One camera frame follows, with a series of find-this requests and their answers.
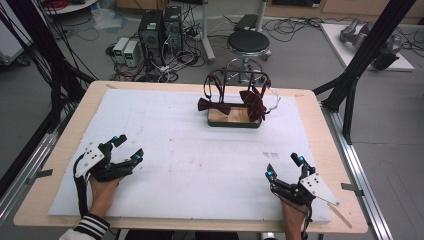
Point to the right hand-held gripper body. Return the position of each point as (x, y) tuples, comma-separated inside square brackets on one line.
[(315, 188)]

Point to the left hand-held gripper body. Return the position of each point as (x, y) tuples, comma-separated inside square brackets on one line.
[(90, 160)]

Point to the black rack with wooden tray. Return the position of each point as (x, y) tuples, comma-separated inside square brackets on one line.
[(233, 121)]

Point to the striped red bow tie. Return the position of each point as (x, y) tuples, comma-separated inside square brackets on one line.
[(255, 101)]

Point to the plain dark red bow tie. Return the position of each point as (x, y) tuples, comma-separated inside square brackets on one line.
[(213, 106)]

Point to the person's right hand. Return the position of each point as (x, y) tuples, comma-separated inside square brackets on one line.
[(293, 215)]

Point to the person's left hand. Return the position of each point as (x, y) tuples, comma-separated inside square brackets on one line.
[(105, 195)]

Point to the grey metal clip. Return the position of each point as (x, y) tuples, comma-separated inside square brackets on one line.
[(351, 189), (40, 174)]

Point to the thin wooden stick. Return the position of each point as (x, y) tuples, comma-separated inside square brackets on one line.
[(340, 216)]

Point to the white foam mat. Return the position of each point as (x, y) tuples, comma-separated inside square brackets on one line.
[(186, 160)]

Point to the striped black white sleeve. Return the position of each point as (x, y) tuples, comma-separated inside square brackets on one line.
[(90, 226)]

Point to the white power supply unit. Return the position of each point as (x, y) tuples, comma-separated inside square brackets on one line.
[(119, 48), (131, 53)]

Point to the person's dark trousers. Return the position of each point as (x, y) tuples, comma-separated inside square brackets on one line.
[(183, 235)]

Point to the large black computer tower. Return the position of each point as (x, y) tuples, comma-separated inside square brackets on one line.
[(150, 35)]

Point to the white floor board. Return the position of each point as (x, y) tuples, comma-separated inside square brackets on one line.
[(336, 43)]

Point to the clear plastic bag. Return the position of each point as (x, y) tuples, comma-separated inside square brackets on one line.
[(106, 18)]

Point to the slim black computer tower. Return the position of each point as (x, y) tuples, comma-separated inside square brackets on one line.
[(173, 28)]

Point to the black round stool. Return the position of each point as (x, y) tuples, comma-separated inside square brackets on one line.
[(248, 42)]

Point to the white desk leg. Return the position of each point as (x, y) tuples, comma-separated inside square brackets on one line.
[(207, 33), (261, 15)]

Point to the round white table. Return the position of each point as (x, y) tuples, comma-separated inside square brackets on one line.
[(71, 7)]

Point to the flat black box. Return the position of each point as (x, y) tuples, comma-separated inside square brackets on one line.
[(246, 22)]

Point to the aluminium rail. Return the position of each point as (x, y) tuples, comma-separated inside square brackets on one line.
[(360, 173), (23, 173)]

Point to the black metal frame strut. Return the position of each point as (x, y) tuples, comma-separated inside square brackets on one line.
[(366, 50), (50, 50)]

